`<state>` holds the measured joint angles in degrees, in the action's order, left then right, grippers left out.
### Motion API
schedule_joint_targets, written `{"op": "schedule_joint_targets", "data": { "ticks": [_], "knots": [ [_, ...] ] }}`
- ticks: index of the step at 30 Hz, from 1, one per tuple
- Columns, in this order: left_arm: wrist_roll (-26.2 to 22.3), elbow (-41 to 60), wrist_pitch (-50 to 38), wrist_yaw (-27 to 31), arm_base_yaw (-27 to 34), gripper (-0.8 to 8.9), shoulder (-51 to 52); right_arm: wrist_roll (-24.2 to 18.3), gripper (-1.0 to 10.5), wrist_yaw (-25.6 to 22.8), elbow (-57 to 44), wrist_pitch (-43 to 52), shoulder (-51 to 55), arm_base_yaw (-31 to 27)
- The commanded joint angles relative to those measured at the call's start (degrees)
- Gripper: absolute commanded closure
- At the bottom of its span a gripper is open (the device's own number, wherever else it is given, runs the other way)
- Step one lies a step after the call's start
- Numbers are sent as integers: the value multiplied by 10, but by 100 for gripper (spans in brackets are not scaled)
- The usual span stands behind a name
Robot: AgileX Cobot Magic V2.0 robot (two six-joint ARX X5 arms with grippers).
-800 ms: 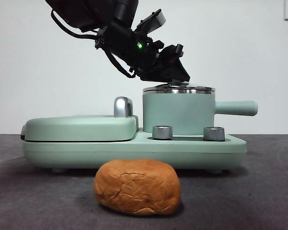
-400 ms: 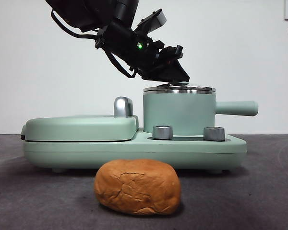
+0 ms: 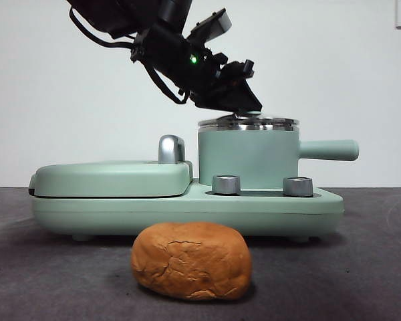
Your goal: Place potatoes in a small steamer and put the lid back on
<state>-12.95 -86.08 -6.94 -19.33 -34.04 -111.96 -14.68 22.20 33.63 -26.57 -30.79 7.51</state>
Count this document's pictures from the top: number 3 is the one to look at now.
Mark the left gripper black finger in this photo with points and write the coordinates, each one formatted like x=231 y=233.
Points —
x=234 y=98

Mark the glass lid with mint knob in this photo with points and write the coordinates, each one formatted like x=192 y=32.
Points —
x=250 y=123

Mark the brown potato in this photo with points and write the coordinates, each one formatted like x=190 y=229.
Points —
x=190 y=261

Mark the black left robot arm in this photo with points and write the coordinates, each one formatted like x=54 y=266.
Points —
x=167 y=43

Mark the mint green steamer pot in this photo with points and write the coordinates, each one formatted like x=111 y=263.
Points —
x=247 y=154

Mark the silver control knob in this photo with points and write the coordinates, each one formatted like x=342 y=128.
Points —
x=297 y=187
x=226 y=185

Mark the mint green breakfast machine base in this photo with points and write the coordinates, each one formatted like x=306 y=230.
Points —
x=153 y=214

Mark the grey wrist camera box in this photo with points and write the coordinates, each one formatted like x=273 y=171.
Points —
x=220 y=23

